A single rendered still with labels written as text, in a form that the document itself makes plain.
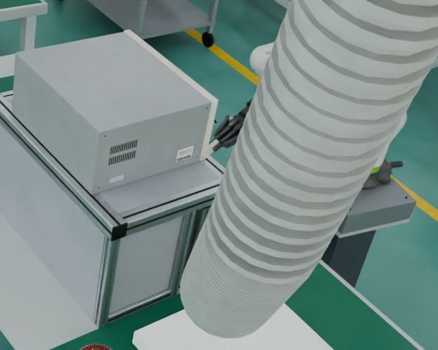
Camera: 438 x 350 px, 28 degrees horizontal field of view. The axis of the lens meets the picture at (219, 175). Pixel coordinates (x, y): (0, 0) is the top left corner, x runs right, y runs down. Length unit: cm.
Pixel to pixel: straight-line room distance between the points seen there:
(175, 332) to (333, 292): 99
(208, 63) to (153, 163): 303
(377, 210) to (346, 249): 28
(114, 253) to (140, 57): 61
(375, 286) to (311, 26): 323
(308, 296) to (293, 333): 80
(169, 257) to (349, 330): 59
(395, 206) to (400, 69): 224
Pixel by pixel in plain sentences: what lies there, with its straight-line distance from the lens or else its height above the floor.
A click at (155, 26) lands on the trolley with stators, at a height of 18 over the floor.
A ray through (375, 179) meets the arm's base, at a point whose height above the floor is 86.
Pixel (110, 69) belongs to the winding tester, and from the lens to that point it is 248.
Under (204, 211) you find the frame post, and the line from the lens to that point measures 246.
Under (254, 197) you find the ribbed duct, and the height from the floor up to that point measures 194.
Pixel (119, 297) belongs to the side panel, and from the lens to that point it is 247.
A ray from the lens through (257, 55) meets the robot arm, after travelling 310.
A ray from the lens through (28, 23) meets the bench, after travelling 414.
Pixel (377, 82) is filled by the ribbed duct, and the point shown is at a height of 215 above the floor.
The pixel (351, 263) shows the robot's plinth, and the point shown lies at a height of 48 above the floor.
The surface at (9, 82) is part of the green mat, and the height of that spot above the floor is 75.
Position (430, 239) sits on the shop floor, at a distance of 444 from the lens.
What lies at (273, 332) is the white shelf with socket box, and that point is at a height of 121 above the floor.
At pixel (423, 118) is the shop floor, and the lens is 545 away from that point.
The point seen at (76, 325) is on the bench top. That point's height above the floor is 75.
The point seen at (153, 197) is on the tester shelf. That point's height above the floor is 111.
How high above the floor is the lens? 254
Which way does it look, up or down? 35 degrees down
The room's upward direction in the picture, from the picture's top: 13 degrees clockwise
